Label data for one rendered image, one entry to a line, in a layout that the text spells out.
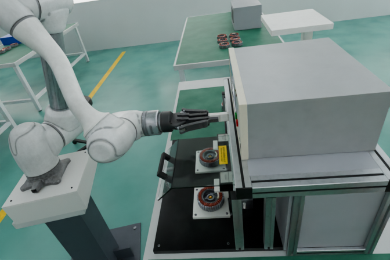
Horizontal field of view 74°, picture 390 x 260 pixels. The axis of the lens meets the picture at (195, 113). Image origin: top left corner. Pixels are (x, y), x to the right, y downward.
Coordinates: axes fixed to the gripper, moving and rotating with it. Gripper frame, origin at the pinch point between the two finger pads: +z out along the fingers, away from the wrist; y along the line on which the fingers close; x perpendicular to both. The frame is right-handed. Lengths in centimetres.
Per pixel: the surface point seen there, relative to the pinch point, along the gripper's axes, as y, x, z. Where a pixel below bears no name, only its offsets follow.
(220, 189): 7.2, -28.9, -2.1
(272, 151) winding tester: 14.4, -4.1, 15.3
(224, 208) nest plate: 7.8, -40.1, -1.4
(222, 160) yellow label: 9.1, -11.8, 0.0
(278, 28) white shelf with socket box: -82, 2, 38
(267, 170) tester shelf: 19.7, -6.8, 13.0
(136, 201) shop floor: -59, -118, -76
